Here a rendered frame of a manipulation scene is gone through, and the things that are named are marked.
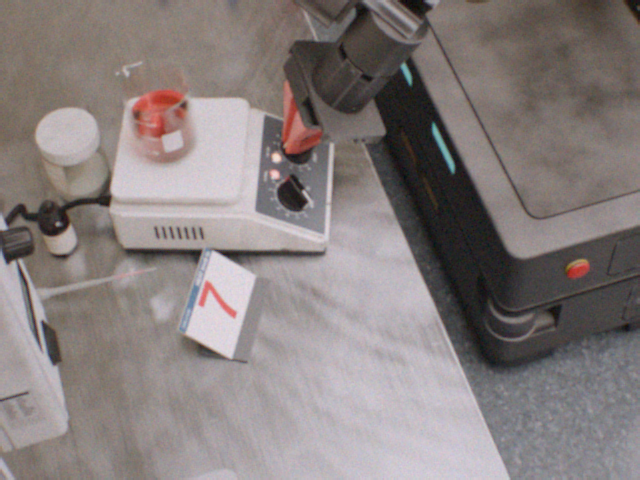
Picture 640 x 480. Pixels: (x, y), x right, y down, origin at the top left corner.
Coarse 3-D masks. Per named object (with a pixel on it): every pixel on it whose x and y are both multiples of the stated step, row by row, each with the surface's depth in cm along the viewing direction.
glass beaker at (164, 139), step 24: (120, 72) 107; (144, 72) 108; (168, 72) 109; (120, 96) 105; (144, 120) 105; (168, 120) 106; (192, 120) 109; (144, 144) 109; (168, 144) 108; (192, 144) 110
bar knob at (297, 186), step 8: (288, 176) 112; (296, 176) 113; (288, 184) 112; (296, 184) 112; (280, 192) 112; (288, 192) 113; (296, 192) 112; (304, 192) 112; (280, 200) 112; (288, 200) 112; (296, 200) 112; (304, 200) 112; (288, 208) 112; (296, 208) 112; (304, 208) 113
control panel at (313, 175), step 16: (272, 128) 116; (272, 144) 115; (320, 144) 118; (272, 160) 114; (288, 160) 115; (320, 160) 117; (304, 176) 115; (320, 176) 116; (256, 192) 112; (272, 192) 113; (320, 192) 115; (256, 208) 111; (272, 208) 112; (320, 208) 114; (304, 224) 112; (320, 224) 113
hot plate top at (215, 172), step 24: (216, 120) 114; (240, 120) 114; (120, 144) 113; (216, 144) 112; (240, 144) 112; (120, 168) 111; (144, 168) 111; (168, 168) 111; (192, 168) 111; (216, 168) 111; (240, 168) 111; (120, 192) 110; (144, 192) 109; (168, 192) 109; (192, 192) 109; (216, 192) 109; (240, 192) 109
